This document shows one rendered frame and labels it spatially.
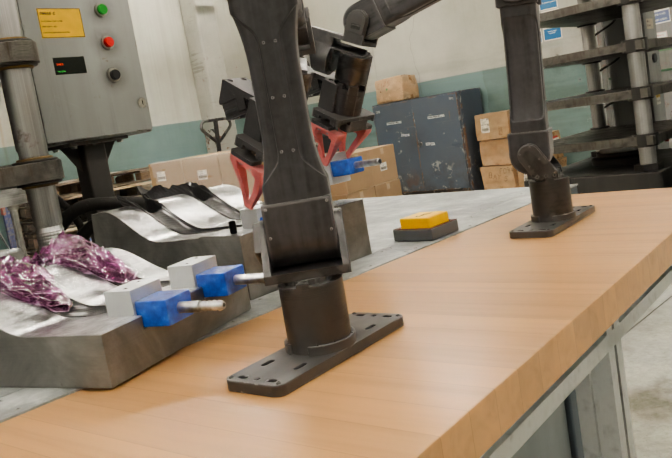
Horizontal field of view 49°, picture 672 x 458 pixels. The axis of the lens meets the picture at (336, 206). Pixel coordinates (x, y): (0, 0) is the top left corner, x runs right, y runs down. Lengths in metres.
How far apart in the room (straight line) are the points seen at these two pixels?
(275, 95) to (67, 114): 1.21
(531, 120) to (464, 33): 7.32
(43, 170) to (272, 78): 1.02
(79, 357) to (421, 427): 0.37
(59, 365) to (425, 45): 8.16
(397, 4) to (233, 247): 0.49
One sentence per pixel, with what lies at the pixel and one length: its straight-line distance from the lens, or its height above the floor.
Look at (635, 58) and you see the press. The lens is 4.86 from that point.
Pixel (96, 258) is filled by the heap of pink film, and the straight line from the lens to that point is 0.98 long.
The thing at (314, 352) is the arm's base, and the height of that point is 0.81.
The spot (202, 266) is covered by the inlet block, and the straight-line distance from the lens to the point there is 0.88.
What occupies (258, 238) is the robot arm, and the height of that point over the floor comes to 0.92.
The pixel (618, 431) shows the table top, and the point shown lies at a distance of 0.93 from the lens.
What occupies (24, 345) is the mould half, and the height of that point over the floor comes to 0.85.
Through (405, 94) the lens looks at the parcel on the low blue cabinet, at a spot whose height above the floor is 1.18.
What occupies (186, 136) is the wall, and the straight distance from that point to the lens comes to 9.21.
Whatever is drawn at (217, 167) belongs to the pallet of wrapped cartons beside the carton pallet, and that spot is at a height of 0.83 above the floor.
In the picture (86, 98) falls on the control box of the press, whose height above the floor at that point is 1.17.
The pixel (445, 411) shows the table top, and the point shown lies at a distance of 0.56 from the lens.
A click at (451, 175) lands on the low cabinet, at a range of 8.11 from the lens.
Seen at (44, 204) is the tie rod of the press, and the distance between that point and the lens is 1.66.
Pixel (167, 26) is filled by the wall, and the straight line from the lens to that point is 9.34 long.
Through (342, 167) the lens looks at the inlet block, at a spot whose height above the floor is 0.94.
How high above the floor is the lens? 1.02
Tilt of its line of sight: 7 degrees down
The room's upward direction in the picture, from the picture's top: 10 degrees counter-clockwise
